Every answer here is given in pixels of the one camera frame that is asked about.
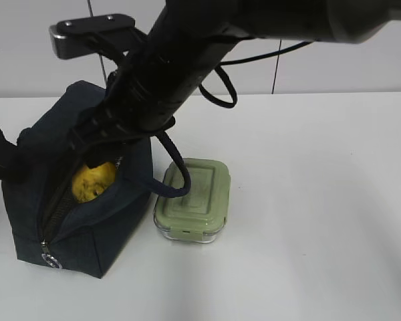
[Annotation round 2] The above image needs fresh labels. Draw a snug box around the dark blue lunch bag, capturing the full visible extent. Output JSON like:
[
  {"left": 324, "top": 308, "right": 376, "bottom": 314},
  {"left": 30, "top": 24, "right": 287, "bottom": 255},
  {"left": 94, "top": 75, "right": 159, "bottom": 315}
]
[{"left": 1, "top": 81, "right": 191, "bottom": 278}]

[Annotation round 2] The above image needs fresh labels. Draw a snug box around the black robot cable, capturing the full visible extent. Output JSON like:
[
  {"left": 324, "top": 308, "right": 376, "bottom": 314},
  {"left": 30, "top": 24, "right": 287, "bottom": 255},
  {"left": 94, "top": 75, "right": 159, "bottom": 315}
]
[{"left": 198, "top": 39, "right": 313, "bottom": 109}]

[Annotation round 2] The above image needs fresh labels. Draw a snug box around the green lidded glass container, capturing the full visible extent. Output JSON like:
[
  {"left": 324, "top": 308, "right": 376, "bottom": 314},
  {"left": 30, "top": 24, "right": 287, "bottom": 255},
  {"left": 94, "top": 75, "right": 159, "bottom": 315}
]
[{"left": 154, "top": 158, "right": 231, "bottom": 243}]

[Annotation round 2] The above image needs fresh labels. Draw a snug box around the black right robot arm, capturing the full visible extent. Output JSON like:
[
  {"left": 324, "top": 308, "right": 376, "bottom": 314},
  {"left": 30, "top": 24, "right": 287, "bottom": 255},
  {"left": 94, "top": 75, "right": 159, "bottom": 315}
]
[{"left": 69, "top": 1, "right": 401, "bottom": 165}]

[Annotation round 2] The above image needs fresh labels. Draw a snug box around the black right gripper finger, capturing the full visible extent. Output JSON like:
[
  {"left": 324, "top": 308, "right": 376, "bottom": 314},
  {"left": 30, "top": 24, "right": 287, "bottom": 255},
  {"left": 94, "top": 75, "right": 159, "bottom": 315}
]
[{"left": 86, "top": 146, "right": 110, "bottom": 169}]

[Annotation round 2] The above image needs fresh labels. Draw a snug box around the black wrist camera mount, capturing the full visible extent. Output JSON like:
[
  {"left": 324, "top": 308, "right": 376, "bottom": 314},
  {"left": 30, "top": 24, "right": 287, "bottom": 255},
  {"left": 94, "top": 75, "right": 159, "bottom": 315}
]
[{"left": 49, "top": 13, "right": 147, "bottom": 65}]

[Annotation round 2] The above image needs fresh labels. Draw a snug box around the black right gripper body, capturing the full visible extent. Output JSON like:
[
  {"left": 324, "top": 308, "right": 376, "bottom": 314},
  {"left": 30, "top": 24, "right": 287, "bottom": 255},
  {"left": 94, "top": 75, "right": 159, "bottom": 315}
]
[{"left": 69, "top": 68, "right": 177, "bottom": 158}]

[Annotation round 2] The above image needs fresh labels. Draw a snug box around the yellow pear fruit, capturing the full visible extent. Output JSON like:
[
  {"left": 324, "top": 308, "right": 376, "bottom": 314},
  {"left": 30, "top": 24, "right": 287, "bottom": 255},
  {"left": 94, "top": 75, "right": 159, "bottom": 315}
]
[{"left": 72, "top": 162, "right": 117, "bottom": 203}]

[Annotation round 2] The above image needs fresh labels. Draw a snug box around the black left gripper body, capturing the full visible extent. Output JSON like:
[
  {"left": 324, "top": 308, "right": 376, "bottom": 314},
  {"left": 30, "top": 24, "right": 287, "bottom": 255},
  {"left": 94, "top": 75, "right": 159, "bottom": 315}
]
[{"left": 0, "top": 129, "right": 23, "bottom": 183}]

